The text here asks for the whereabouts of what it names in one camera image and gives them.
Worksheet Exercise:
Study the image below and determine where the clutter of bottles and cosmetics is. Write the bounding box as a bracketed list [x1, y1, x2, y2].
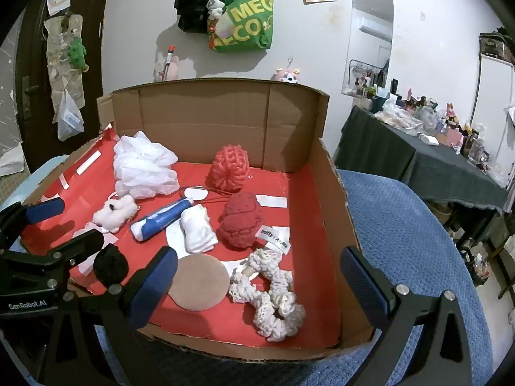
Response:
[350, 76, 495, 170]

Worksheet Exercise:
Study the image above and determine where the brown round pad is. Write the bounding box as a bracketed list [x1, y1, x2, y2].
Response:
[167, 254, 229, 311]

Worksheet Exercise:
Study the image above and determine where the cardboard box with red lining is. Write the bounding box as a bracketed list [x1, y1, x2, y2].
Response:
[22, 78, 383, 360]

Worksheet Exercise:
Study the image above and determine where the blue and white cloth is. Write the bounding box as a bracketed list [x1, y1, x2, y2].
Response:
[130, 198, 194, 243]

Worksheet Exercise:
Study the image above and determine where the green tote bag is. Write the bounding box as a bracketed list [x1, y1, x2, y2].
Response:
[207, 0, 275, 53]

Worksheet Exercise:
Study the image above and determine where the table with dark green cloth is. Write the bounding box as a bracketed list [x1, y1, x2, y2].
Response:
[334, 105, 508, 210]

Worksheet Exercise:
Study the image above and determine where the black bag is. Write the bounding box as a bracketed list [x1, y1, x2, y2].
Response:
[174, 0, 221, 33]

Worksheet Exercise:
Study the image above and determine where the light blue bed sheet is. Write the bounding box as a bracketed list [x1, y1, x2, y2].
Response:
[22, 155, 74, 196]

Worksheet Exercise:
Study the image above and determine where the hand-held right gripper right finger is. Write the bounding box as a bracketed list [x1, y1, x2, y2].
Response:
[340, 246, 472, 386]

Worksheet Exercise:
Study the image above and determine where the thin red cord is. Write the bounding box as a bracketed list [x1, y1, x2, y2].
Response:
[181, 184, 231, 205]

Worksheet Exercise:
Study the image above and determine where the dark wooden door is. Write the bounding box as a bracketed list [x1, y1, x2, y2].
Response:
[0, 0, 115, 173]

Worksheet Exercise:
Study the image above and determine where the orange red knitted scrunchie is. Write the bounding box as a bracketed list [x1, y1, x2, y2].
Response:
[207, 143, 250, 194]

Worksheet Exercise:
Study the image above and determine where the wall mirror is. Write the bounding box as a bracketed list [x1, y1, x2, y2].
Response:
[341, 0, 394, 97]

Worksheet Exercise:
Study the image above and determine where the clear plastic bag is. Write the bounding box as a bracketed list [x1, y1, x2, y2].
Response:
[56, 90, 85, 141]

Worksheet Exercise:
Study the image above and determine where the dark red knitted hat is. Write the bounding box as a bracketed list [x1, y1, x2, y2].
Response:
[217, 192, 291, 255]

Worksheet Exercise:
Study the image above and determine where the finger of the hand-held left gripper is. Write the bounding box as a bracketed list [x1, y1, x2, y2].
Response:
[46, 228, 104, 269]
[0, 198, 66, 250]

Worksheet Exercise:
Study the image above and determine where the white torn paper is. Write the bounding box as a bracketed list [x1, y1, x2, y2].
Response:
[0, 141, 29, 178]

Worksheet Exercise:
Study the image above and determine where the stick with red cap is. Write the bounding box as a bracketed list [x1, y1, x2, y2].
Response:
[163, 45, 175, 82]

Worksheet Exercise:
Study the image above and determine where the panda plush charm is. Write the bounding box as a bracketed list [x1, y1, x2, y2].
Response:
[206, 0, 226, 21]

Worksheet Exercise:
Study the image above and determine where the pink spotted plush toy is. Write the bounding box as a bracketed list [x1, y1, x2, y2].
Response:
[270, 66, 302, 85]

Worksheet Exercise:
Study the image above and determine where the white refrigerator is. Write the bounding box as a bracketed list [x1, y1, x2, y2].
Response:
[473, 54, 515, 170]

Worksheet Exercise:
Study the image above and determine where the hanging door organizer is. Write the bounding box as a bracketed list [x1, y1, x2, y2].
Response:
[43, 14, 87, 109]

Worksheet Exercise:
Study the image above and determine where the cream crochet scrunchie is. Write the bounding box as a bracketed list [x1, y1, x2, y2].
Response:
[229, 248, 306, 342]

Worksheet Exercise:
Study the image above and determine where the pale pink plush toy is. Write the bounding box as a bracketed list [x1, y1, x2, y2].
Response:
[154, 55, 180, 82]

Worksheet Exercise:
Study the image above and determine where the green plush toy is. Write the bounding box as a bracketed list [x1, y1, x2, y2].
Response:
[66, 37, 90, 73]

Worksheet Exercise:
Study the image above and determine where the clutter under table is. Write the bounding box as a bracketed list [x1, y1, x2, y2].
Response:
[454, 205, 503, 302]

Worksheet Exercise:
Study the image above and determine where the black knitted scrunchie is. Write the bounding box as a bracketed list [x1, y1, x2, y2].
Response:
[93, 244, 129, 286]

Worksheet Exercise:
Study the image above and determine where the white fluffy plush toy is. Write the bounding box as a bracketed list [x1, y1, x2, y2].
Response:
[92, 195, 138, 234]

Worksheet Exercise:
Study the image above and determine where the white mesh bath pouf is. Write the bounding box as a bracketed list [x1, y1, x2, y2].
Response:
[113, 131, 180, 199]

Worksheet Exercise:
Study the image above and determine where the case on wardrobe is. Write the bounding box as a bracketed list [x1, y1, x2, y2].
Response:
[479, 31, 510, 63]

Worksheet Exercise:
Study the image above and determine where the door handle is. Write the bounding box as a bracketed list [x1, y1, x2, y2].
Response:
[22, 76, 40, 119]

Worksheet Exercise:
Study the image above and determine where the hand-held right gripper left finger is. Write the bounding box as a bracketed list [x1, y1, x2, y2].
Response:
[50, 246, 179, 386]

